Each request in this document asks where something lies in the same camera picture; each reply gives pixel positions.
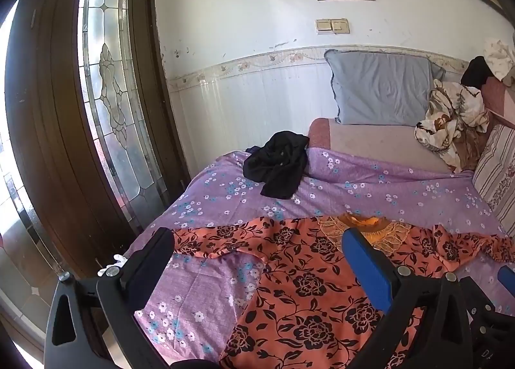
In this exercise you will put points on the cream brown floral cloth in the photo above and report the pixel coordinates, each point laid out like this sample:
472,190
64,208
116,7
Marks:
450,123

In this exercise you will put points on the grey pillow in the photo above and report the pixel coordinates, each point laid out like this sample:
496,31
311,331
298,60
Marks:
378,85

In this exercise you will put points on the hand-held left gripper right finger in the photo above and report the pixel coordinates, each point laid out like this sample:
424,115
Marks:
368,268

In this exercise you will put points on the pink mattress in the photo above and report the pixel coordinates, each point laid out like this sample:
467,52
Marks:
382,141

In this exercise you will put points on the beige wall switch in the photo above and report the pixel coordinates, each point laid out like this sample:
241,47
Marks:
340,25
324,25

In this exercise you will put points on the small white object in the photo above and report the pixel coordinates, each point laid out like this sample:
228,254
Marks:
114,262

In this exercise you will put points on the white crumpled cloth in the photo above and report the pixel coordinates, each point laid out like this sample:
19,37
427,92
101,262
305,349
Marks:
499,56

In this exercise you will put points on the black cloth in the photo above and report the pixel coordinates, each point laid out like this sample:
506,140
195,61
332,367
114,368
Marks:
476,71

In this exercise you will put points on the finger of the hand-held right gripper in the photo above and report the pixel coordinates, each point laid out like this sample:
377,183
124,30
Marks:
507,277

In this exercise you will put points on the wooden door with stained glass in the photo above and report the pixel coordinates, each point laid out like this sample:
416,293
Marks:
100,111

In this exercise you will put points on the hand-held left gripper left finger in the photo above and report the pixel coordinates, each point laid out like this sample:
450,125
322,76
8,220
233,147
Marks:
155,260

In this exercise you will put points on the purple floral bedsheet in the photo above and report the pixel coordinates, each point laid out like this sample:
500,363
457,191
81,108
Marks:
362,188

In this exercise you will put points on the striped pillow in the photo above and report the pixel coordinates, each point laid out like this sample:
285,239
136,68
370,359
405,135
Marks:
497,175

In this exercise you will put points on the orange black floral garment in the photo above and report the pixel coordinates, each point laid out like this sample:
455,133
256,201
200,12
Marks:
314,292

